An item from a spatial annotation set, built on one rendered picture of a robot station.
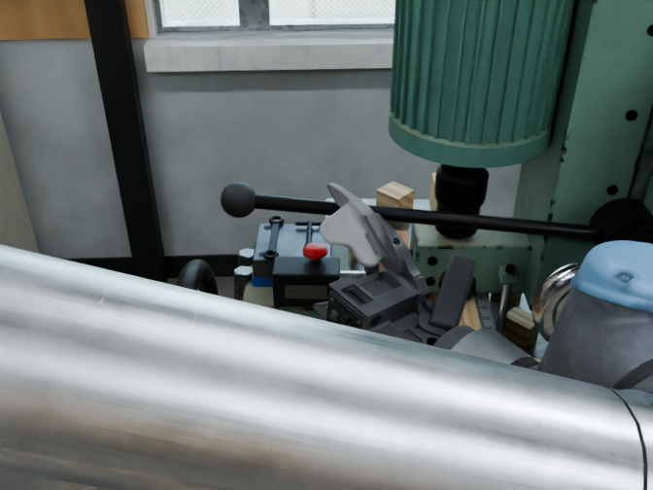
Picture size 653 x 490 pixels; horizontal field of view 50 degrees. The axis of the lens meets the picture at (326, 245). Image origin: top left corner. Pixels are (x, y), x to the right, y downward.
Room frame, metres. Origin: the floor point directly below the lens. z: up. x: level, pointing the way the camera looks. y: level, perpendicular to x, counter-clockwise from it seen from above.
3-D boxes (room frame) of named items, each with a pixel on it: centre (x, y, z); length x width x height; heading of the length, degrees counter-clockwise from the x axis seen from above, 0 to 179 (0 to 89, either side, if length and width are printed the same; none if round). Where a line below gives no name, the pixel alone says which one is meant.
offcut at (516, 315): (0.79, -0.28, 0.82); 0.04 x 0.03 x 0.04; 46
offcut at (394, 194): (0.99, -0.11, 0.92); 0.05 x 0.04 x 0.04; 46
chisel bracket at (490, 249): (0.72, -0.18, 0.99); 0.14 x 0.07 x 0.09; 89
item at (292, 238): (0.73, 0.04, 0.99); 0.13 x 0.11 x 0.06; 179
